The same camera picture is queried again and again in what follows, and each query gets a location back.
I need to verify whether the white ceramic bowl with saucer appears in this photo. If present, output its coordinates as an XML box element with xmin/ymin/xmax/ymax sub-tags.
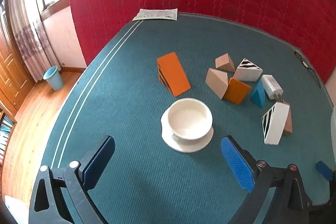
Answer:
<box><xmin>161</xmin><ymin>98</ymin><xmax>214</xmax><ymax>153</ymax></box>

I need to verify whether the wooden cabinet door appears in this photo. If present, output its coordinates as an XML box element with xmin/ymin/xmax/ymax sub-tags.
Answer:
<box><xmin>1</xmin><ymin>6</ymin><xmax>35</xmax><ymax>111</ymax></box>

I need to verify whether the teal table mat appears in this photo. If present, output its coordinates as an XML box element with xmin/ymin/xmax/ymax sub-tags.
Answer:
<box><xmin>42</xmin><ymin>14</ymin><xmax>335</xmax><ymax>223</ymax></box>

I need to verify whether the patterned window curtain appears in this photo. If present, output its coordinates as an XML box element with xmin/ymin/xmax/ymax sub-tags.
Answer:
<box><xmin>6</xmin><ymin>0</ymin><xmax>60</xmax><ymax>82</ymax></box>

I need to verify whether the bookshelf with books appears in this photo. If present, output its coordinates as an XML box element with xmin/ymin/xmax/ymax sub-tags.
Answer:
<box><xmin>0</xmin><ymin>102</ymin><xmax>17</xmax><ymax>167</ymax></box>

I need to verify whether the black strap wristwatch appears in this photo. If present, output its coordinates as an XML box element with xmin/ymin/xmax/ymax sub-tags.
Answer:
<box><xmin>294</xmin><ymin>51</ymin><xmax>321</xmax><ymax>88</ymax></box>

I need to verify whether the large beige wooden wedge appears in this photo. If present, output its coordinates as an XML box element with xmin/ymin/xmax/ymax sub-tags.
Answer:
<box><xmin>206</xmin><ymin>68</ymin><xmax>228</xmax><ymax>100</ymax></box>

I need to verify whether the tall white zebra wedge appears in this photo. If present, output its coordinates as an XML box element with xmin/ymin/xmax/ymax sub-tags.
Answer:
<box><xmin>261</xmin><ymin>102</ymin><xmax>290</xmax><ymax>145</ymax></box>

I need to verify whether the white paper leaflet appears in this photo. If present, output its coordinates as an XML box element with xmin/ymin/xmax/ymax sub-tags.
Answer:
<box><xmin>132</xmin><ymin>9</ymin><xmax>178</xmax><ymax>21</ymax></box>

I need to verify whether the blue wedge block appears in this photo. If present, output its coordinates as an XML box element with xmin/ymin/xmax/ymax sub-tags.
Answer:
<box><xmin>251</xmin><ymin>80</ymin><xmax>266</xmax><ymax>109</ymax></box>

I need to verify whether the white zebra striped wedge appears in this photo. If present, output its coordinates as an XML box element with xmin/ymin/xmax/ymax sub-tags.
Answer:
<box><xmin>232</xmin><ymin>58</ymin><xmax>263</xmax><ymax>82</ymax></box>

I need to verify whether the large orange wedge block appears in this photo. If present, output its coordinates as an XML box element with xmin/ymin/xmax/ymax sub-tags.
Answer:
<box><xmin>157</xmin><ymin>52</ymin><xmax>191</xmax><ymax>97</ymax></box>

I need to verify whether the brown wooden block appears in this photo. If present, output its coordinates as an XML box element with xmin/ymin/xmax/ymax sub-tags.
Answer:
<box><xmin>282</xmin><ymin>108</ymin><xmax>293</xmax><ymax>136</ymax></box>

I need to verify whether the light blue waste bin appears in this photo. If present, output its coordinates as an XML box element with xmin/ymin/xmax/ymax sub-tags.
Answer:
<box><xmin>43</xmin><ymin>65</ymin><xmax>64</xmax><ymax>91</ymax></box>

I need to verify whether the orange striped wedge block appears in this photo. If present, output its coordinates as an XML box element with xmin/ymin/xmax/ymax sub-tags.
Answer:
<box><xmin>223</xmin><ymin>77</ymin><xmax>251</xmax><ymax>105</ymax></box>

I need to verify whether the white usb charger plug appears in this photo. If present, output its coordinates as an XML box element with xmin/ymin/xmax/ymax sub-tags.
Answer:
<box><xmin>261</xmin><ymin>75</ymin><xmax>284</xmax><ymax>102</ymax></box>

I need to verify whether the small beige wooden wedge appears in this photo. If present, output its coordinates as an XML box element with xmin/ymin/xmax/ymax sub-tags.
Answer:
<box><xmin>215</xmin><ymin>53</ymin><xmax>235</xmax><ymax>73</ymax></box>

